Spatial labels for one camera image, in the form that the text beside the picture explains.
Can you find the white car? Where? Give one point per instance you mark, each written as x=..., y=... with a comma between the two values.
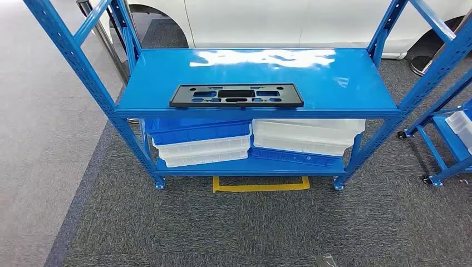
x=258, y=22

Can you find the blue wheeled shelf rack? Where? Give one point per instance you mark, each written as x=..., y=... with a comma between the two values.
x=450, y=143

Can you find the black plastic frame part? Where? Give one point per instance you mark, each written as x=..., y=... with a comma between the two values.
x=236, y=93

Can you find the chrome stanchion post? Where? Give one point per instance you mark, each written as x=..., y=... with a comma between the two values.
x=105, y=40
x=418, y=64

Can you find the white plastic bin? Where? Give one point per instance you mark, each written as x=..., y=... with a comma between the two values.
x=202, y=146
x=298, y=145
x=206, y=159
x=461, y=125
x=302, y=130

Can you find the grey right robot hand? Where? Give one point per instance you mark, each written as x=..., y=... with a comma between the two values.
x=326, y=261

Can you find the blue metal shelf rack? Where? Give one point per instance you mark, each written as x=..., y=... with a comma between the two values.
x=258, y=73

